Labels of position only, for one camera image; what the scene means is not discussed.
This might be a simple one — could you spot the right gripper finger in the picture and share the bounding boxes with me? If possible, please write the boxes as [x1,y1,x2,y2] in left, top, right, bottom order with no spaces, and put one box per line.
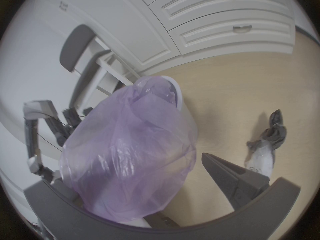
[201,152,271,212]

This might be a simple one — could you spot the white printed wrapper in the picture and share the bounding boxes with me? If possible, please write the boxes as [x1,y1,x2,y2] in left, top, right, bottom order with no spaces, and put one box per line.
[245,144,275,179]

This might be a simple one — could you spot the black plastic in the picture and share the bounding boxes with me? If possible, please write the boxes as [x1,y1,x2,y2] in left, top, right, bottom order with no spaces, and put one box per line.
[246,110,288,157]

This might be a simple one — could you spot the purple plastic bag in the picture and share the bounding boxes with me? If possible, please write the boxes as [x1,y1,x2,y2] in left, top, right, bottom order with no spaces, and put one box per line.
[59,75,198,222]

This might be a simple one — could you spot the white chair grey cushions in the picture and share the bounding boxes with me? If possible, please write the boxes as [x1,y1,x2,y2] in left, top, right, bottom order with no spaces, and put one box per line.
[59,25,143,109]

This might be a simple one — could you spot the white trash bin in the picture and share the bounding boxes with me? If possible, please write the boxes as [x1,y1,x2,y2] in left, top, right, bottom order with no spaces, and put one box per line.
[75,75,200,228]

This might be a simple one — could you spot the white wardrobe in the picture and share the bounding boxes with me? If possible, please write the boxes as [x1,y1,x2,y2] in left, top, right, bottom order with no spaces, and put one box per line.
[32,0,297,77]

